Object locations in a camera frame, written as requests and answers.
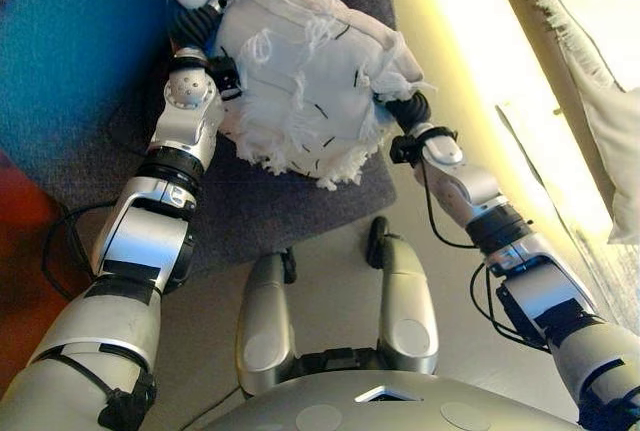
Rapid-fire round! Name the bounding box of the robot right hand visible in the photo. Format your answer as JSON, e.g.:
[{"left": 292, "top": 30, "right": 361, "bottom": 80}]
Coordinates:
[{"left": 374, "top": 90, "right": 434, "bottom": 136}]

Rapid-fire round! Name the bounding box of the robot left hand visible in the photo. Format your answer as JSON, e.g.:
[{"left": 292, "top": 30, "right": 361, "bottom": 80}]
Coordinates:
[{"left": 167, "top": 0, "right": 234, "bottom": 60}]

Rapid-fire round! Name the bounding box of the white fringed cushion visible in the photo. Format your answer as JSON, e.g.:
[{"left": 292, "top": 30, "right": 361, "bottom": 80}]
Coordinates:
[{"left": 138, "top": 0, "right": 437, "bottom": 192}]

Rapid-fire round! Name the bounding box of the beige upholstered bed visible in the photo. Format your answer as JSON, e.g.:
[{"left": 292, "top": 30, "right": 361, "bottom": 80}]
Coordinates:
[{"left": 389, "top": 0, "right": 640, "bottom": 272}]

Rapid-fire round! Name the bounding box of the grey fabric armchair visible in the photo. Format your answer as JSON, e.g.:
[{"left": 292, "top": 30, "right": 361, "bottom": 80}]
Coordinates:
[{"left": 0, "top": 0, "right": 399, "bottom": 283}]

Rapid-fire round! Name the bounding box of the white fringed bed blanket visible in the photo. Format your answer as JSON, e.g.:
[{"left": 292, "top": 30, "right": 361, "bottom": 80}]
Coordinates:
[{"left": 498, "top": 0, "right": 640, "bottom": 246}]

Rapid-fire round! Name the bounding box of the silver robot right leg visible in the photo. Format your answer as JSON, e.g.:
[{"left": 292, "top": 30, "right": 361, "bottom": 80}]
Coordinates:
[{"left": 366, "top": 216, "right": 441, "bottom": 378}]

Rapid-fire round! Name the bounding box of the silver robot leg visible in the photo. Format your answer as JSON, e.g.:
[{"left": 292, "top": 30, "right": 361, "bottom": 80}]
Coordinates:
[
  {"left": 234, "top": 247, "right": 300, "bottom": 398},
  {"left": 366, "top": 216, "right": 441, "bottom": 378}
]

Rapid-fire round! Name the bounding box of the grey patterned rug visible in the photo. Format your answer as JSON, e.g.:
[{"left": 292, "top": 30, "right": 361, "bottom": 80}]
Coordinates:
[{"left": 573, "top": 229, "right": 640, "bottom": 335}]

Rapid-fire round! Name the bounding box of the silver robot left leg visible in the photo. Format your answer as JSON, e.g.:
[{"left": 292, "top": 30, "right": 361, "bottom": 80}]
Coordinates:
[{"left": 234, "top": 247, "right": 300, "bottom": 398}]

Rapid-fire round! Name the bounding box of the silver robot torso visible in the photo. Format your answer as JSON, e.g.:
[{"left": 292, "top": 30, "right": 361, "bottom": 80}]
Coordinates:
[{"left": 199, "top": 347, "right": 582, "bottom": 431}]

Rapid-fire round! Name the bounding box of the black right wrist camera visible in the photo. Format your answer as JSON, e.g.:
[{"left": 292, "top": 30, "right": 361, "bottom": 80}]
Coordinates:
[{"left": 389, "top": 133, "right": 420, "bottom": 166}]

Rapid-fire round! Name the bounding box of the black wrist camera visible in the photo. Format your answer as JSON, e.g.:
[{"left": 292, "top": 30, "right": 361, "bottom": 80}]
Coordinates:
[
  {"left": 208, "top": 47, "right": 245, "bottom": 101},
  {"left": 389, "top": 133, "right": 420, "bottom": 166}
]

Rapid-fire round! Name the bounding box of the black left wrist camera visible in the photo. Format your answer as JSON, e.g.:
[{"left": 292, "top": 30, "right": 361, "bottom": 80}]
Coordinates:
[{"left": 208, "top": 47, "right": 245, "bottom": 101}]

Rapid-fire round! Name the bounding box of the black floor cable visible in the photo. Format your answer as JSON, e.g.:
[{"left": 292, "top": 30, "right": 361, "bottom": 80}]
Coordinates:
[{"left": 41, "top": 202, "right": 102, "bottom": 303}]

